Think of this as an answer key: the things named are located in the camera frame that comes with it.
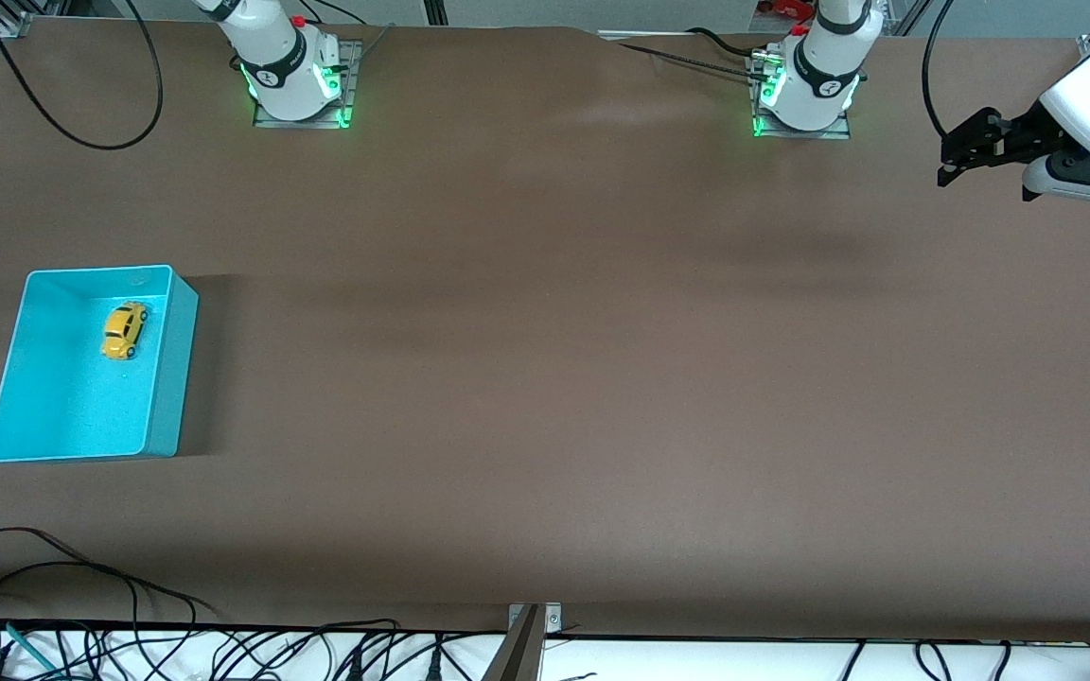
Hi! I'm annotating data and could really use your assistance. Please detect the brown table cover mat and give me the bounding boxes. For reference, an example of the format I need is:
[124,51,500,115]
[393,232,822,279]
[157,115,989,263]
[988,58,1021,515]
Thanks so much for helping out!
[0,17,1090,644]

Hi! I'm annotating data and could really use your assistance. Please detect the thin grey base cable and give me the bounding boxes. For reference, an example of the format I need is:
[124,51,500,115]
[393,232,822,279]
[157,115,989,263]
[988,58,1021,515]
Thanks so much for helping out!
[352,24,396,67]

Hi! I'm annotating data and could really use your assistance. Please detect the aluminium camera pole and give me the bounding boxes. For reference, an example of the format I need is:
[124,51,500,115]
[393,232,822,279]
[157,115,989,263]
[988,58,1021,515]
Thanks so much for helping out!
[481,605,546,681]

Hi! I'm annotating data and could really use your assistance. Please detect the teal plastic storage bin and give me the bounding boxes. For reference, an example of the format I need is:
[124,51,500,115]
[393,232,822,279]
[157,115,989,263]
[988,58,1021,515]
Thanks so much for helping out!
[0,264,200,464]

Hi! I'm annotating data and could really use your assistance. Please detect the black braided base cable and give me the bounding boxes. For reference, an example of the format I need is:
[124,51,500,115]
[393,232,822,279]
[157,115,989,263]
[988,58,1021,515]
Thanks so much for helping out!
[616,42,764,81]

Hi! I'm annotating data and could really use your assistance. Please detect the black curved base cable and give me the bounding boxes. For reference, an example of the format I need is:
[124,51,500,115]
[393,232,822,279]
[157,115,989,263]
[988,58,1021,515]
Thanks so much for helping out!
[685,26,778,60]

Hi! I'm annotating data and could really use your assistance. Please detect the yellow beetle toy car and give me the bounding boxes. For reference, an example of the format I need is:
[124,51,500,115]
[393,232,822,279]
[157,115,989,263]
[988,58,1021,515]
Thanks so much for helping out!
[99,301,150,361]

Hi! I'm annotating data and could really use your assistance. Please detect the small metal bracket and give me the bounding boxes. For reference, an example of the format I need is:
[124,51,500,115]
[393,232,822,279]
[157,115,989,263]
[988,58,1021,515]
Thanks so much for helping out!
[508,602,564,635]

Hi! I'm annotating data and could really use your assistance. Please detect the black looped cable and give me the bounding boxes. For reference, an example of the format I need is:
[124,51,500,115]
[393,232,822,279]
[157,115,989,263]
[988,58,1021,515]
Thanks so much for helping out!
[0,526,220,625]
[0,562,144,681]

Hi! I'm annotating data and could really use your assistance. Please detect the thin black base cable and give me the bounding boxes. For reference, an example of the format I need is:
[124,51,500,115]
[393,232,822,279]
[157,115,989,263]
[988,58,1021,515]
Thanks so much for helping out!
[304,0,368,26]

